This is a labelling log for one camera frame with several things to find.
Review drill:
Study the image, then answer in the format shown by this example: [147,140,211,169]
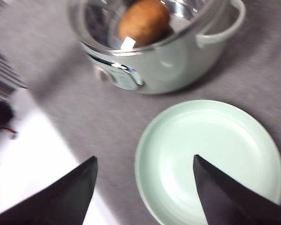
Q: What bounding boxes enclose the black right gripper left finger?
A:
[0,156,98,225]

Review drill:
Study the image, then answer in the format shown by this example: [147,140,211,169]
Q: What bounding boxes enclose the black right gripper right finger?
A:
[193,154,281,225]

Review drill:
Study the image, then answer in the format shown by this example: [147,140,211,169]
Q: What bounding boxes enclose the green plate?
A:
[134,100,281,225]

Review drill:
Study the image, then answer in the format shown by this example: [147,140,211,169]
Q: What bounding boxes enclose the brown potato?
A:
[118,0,171,47]

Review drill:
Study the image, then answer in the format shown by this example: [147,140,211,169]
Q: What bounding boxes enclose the pale green electric steamer pot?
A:
[68,0,243,94]

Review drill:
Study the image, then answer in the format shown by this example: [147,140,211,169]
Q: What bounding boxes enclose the grey table mat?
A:
[0,0,281,225]

